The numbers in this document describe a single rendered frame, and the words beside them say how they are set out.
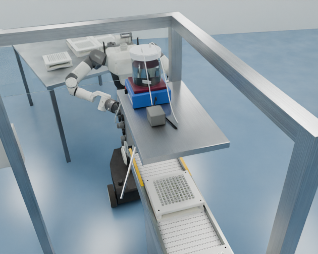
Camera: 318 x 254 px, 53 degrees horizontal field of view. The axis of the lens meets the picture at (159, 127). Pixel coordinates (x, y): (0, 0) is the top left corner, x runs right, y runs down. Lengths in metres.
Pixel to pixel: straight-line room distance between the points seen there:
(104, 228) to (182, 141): 1.57
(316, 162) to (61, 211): 2.42
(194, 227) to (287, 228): 0.66
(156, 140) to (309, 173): 0.68
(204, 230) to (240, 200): 1.42
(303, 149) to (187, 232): 0.86
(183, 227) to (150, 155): 0.46
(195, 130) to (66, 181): 2.02
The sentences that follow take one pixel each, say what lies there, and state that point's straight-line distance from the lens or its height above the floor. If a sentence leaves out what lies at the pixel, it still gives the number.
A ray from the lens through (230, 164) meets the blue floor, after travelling 3.33.
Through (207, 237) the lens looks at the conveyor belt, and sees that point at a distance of 1.58.
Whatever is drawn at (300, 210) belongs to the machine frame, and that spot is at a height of 1.44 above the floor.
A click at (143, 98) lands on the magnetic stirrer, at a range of 1.58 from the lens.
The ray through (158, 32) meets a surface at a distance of 1.79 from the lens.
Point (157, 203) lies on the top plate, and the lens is 1.61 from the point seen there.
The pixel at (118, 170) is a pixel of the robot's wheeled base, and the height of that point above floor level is 0.17.
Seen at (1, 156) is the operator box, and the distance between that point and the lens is 2.08.
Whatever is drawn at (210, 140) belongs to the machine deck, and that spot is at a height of 1.32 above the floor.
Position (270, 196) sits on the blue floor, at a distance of 3.08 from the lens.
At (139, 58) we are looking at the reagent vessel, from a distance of 1.53.
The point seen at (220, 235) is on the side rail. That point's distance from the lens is 1.55.
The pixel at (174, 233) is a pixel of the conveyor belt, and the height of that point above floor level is 0.88.
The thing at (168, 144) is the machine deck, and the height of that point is 1.32.
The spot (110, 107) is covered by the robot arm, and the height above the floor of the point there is 1.04.
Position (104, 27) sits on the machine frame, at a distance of 1.66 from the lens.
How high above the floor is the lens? 2.14
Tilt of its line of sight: 34 degrees down
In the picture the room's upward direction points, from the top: 2 degrees counter-clockwise
